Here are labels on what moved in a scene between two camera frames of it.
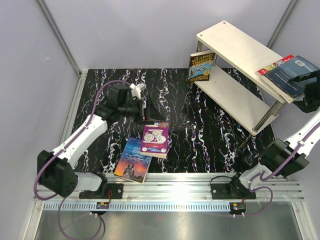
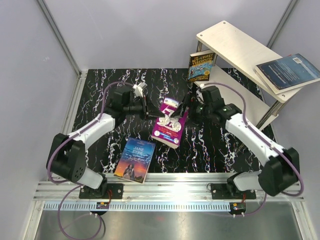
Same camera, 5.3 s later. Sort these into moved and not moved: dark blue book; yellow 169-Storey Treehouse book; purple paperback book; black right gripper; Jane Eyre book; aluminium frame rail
Moved: dark blue book; purple paperback book; black right gripper
Not moved: yellow 169-Storey Treehouse book; aluminium frame rail; Jane Eyre book
